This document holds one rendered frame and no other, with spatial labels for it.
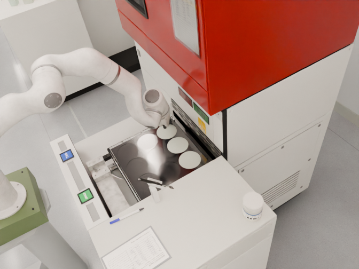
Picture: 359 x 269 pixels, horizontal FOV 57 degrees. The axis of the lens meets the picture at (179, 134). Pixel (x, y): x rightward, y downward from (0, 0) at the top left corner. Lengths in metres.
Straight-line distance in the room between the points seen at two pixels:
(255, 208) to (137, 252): 0.44
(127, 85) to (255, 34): 0.49
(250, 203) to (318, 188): 1.41
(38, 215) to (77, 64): 0.70
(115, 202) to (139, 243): 0.29
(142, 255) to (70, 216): 1.43
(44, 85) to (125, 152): 0.59
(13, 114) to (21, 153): 1.96
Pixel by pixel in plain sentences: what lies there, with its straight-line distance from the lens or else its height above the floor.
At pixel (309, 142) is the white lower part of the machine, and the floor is 0.65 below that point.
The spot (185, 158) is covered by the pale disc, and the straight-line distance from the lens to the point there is 1.51.
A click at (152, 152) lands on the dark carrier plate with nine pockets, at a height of 0.90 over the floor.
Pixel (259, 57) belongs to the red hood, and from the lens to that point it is 1.22.
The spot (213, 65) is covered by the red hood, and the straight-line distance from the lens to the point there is 1.08.
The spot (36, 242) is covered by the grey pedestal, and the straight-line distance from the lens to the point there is 1.82.
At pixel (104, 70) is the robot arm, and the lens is 1.21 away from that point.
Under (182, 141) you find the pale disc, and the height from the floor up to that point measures 0.90.
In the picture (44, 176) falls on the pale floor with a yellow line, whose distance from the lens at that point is 2.92.
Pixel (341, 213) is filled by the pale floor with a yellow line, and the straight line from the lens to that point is 2.50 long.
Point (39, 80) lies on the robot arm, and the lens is 1.19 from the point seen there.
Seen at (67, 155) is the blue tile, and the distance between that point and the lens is 1.61.
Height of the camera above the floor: 2.09
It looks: 48 degrees down
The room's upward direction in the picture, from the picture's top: 10 degrees counter-clockwise
